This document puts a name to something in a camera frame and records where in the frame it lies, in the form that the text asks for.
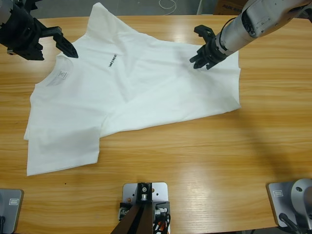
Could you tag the black bracket with silver roller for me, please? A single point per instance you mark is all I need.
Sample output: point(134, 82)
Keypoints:
point(144, 189)

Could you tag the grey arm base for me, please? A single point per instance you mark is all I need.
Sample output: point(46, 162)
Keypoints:
point(278, 202)
point(11, 212)

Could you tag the white mount block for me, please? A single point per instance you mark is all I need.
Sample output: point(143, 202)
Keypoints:
point(161, 192)

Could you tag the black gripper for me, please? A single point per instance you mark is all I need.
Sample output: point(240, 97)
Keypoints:
point(22, 36)
point(214, 52)

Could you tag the white frame leg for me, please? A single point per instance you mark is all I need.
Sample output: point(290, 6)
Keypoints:
point(200, 7)

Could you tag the brown cardboard box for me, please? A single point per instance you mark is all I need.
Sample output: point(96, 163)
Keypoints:
point(226, 7)

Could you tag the white t-shirt with black logo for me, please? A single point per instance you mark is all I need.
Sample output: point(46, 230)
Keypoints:
point(146, 92)

